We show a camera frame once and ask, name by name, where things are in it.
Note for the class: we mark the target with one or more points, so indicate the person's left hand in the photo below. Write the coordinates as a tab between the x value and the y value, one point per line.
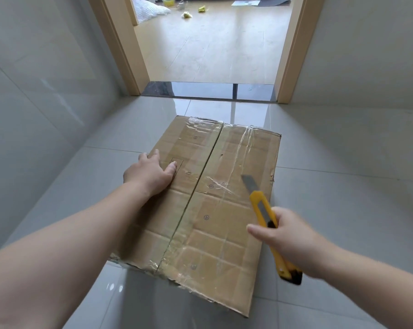
148	176

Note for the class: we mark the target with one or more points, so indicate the person's right hand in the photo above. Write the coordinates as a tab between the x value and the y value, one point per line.
295	241

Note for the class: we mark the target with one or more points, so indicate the person's left thumb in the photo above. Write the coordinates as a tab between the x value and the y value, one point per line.
170	171

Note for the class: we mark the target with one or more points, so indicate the person's right thumb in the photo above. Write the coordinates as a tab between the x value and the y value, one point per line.
261	232

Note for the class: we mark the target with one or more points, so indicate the yellow utility knife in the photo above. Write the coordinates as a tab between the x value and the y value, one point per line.
262	210

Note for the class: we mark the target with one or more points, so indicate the brown taped cardboard box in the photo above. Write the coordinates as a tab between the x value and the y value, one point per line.
213	219

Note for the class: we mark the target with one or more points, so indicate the person's right forearm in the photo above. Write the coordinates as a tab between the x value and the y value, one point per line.
374	287

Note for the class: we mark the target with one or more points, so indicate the person's left forearm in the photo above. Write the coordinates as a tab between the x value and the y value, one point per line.
66	256

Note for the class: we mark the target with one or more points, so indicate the dark stone door threshold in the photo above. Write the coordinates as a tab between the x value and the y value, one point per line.
206	91

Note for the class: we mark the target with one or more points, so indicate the white bubble wrap sheet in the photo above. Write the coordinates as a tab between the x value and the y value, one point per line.
148	10

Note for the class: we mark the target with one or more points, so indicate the yellow plastic container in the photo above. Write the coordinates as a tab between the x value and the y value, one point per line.
168	0

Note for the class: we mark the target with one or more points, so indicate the white paper sheet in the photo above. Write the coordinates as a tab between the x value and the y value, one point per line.
245	3

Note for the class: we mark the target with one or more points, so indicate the dark grey floor mat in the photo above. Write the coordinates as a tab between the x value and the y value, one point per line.
275	0

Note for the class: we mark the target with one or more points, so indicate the beige wooden door frame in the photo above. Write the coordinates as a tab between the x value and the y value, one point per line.
124	47

